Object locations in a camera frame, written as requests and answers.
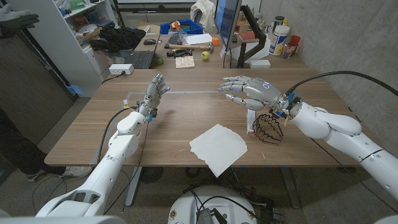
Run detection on person gloved hand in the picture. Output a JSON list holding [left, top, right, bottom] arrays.
[[0, 3, 40, 40]]

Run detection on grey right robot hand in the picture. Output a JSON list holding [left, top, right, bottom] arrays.
[[217, 75, 282, 111]]

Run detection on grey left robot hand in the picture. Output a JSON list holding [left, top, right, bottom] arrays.
[[138, 73, 171, 118]]

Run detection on white paper towel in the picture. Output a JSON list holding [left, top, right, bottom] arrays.
[[189, 123, 249, 178]]

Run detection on small white box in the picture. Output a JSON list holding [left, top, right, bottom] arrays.
[[249, 58, 271, 69]]

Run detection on small white red package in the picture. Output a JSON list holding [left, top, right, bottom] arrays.
[[246, 108, 256, 135]]

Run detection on black laptop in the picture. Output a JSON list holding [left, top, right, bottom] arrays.
[[119, 32, 162, 70]]

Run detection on white power adapter box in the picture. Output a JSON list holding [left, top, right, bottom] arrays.
[[108, 63, 135, 76]]

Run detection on wooden block set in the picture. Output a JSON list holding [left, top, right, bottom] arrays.
[[175, 55, 196, 69]]

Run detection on glass jar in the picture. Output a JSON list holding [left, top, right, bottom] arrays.
[[282, 42, 296, 59]]

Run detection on black tool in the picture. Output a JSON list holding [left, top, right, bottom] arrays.
[[166, 49, 193, 58]]

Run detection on white shelf unit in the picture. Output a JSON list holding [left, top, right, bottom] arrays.
[[9, 0, 121, 98]]

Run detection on white wipes canister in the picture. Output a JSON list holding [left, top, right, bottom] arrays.
[[269, 25, 290, 56]]

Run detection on red book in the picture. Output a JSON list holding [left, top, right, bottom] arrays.
[[239, 30, 256, 41]]

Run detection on black keyboard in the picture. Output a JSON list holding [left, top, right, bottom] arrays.
[[164, 33, 181, 49]]

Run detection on black clothing pile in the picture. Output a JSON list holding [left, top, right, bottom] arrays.
[[89, 26, 147, 53]]

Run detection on white paper sheet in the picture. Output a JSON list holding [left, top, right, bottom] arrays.
[[185, 33, 213, 45]]

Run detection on blue plastic bin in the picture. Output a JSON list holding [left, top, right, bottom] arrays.
[[160, 18, 205, 35]]

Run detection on black computer monitor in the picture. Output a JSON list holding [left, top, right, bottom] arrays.
[[213, 0, 243, 50]]

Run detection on grey metal table leg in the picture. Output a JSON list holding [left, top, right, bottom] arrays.
[[124, 167, 142, 208], [279, 167, 301, 209]]

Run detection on white jacket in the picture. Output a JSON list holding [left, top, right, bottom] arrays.
[[190, 0, 217, 30]]

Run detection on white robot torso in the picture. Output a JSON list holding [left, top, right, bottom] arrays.
[[167, 185, 259, 224]]

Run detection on person in dark trousers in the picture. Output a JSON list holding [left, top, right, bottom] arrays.
[[0, 107, 93, 183]]

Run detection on dark wire basket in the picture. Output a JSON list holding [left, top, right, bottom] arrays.
[[251, 113, 284, 146]]

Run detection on wooden handled hammer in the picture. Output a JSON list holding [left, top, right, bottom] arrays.
[[167, 42, 214, 53]]

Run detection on thin black cable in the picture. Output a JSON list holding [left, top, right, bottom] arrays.
[[104, 119, 150, 215]]

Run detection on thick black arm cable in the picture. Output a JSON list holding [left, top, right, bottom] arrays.
[[284, 70, 398, 97]]

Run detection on whiteboard with black frame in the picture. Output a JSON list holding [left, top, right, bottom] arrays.
[[116, 0, 198, 5]]

